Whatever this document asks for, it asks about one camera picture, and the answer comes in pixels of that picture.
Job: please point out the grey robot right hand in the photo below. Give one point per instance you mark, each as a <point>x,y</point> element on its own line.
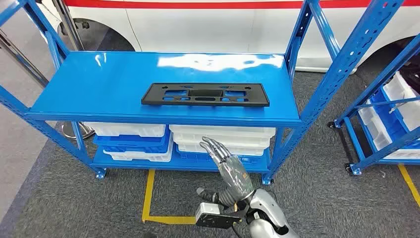
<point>234,174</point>

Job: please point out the black plastic panel part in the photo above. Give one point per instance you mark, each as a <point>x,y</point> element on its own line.
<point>151,98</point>

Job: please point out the blue metal shelf rack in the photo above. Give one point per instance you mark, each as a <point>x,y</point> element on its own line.
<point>98,85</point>

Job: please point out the blue wheeled shelf cart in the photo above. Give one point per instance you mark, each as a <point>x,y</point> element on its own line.
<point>377,83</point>

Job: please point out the blue plastic bin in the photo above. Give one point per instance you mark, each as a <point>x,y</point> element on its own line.
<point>131,144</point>
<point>390,121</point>
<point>249,160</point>

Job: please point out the yellow floor tape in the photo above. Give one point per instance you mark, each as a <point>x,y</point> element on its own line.
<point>410,184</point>
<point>148,197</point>

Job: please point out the white car with red stripe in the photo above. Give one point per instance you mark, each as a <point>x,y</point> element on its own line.
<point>197,26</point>

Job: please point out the grey metal bar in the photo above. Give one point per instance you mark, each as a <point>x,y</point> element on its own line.
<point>24,59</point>

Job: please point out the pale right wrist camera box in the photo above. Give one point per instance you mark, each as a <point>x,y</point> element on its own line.
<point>208,210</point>

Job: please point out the chrome stanchion post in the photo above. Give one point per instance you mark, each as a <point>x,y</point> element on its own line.
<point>70,26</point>

